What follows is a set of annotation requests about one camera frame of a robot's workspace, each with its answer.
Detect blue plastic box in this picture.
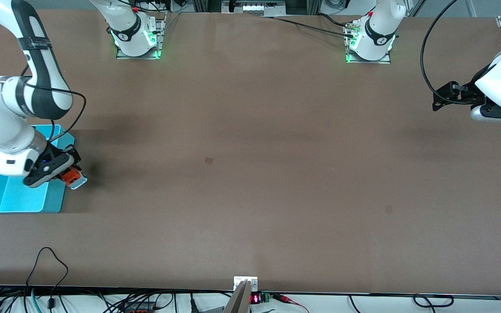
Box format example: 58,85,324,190
0,125,76,214

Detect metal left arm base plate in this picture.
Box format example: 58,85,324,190
344,21,392,64

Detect grey metal mount bar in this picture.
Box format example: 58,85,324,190
224,280,251,313

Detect black cable across table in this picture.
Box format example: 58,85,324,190
259,13,357,40

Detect red black clip leads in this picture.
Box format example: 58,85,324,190
271,293,310,313

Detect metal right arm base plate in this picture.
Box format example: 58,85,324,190
116,12,166,60

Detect black coiled cable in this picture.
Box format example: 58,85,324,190
413,294,454,308

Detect white lit device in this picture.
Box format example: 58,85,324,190
222,0,287,17

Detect orange toy bus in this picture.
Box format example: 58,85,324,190
58,167,88,190

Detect white table edge bracket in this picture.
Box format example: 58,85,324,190
234,276,258,292

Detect red power strip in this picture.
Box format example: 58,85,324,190
122,304,157,313

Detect black looped thin cable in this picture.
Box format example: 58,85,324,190
25,246,69,309

